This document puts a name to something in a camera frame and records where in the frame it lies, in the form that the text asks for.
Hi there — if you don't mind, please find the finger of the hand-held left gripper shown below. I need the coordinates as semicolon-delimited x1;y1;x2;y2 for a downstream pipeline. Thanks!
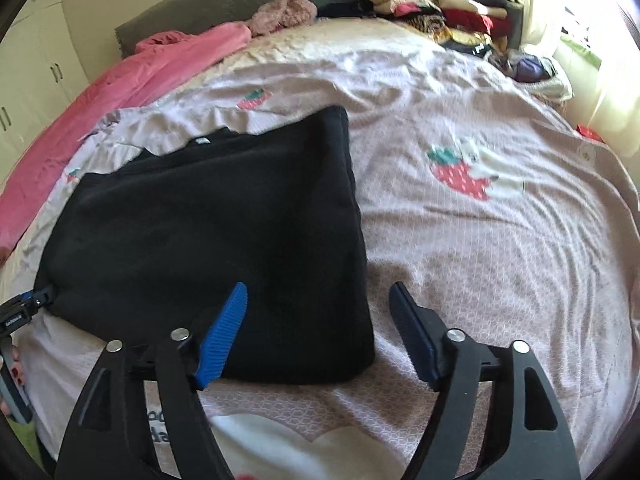
20;285;57;312

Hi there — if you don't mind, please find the pink knit garment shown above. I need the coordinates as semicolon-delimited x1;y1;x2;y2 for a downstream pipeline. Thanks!
245;0;319;38

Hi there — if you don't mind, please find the black printed sweatshirt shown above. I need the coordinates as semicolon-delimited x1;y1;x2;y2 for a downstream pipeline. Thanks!
36;105;377;386

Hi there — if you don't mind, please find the grey headboard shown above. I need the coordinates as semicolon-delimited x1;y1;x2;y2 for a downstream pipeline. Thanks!
115;0;381;57

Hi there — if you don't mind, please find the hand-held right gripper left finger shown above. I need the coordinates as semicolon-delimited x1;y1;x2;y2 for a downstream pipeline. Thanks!
54;281;249;480

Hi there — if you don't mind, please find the strawberry print bed quilt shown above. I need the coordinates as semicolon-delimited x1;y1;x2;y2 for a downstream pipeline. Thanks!
0;17;640;480

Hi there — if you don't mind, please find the green cloth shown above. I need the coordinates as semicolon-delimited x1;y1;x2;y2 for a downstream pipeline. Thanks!
7;422;41;463

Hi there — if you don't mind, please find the pink blanket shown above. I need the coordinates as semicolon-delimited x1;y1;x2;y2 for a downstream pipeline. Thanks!
0;25;252;261

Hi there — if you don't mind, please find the purple cloth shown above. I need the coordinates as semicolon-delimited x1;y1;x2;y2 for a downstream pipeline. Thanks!
492;50;574;102

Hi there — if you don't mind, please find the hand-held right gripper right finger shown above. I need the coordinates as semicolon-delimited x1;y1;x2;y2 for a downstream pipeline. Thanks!
389;281;583;480

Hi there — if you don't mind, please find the person's left hand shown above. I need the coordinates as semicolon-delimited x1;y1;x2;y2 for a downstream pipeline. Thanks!
0;346;27;417

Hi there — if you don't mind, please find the cream wardrobe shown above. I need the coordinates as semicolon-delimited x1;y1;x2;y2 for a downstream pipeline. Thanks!
0;0;92;161

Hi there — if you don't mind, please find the pile of folded clothes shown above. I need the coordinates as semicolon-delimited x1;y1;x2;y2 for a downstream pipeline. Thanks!
317;0;524;57

